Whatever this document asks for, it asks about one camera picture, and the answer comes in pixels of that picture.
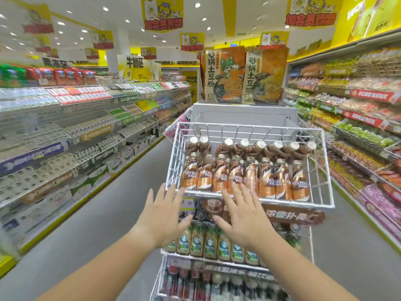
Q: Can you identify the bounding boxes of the person's left hand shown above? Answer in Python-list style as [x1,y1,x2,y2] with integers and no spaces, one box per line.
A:
[133,184,194,249]

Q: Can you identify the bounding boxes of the person's right hand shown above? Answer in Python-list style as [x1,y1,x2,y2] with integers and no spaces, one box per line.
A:
[212,181,279,252]

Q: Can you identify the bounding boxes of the person's right forearm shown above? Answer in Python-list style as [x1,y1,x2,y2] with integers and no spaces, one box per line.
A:
[251,230,359,301]

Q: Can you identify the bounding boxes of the person's left forearm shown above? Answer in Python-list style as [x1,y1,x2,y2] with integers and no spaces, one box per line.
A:
[36,227,163,301]

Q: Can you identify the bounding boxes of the group of brown coffee bottles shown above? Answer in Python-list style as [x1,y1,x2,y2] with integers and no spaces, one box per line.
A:
[181,136,317,203]

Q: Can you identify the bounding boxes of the row of green label bottles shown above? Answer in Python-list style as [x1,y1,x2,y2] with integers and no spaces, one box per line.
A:
[163,222,303,267]

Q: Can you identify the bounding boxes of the brown shelf sign strip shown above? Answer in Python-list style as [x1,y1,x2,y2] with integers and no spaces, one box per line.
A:
[200,197,326,227]

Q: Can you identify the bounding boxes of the row of dark drink bottles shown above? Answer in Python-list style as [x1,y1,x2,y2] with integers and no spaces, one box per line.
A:
[159,263,290,301]

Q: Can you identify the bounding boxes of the long store shelf with milk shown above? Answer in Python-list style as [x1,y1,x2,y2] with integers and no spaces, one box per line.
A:
[0,64,192,277]

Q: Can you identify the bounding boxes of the rows of white milk cartons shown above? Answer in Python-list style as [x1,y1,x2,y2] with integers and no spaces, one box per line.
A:
[0,114,157,213]

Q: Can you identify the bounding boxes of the orange noodle packet with cat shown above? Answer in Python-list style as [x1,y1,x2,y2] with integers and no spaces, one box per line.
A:
[204,46,247,104]

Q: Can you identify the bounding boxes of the pile of pink packets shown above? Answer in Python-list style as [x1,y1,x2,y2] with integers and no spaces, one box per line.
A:
[360,184,401,237]

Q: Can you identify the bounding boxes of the pile of light green packets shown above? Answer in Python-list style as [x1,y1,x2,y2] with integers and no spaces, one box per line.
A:
[336,120,396,148]

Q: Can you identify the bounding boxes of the long store shelf with snacks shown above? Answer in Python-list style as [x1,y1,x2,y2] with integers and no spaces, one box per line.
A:
[283,28,401,253]

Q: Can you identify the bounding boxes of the white sign with black characters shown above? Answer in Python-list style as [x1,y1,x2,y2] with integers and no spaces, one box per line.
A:
[117,54,162,82]

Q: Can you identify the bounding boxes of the white pillar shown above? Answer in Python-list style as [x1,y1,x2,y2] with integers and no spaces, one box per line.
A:
[106,27,131,76]

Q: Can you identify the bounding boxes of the row of red packets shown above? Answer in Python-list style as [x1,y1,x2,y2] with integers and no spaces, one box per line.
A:
[25,67,98,87]

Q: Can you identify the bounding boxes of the row of green packets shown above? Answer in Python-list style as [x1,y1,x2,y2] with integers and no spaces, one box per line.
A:
[0,64,28,88]

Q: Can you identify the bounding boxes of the white wire display rack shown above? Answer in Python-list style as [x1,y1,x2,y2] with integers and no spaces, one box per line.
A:
[150,122,335,301]

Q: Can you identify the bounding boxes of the yellow wall poster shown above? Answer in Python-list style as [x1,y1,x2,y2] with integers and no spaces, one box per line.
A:
[331,0,401,45]

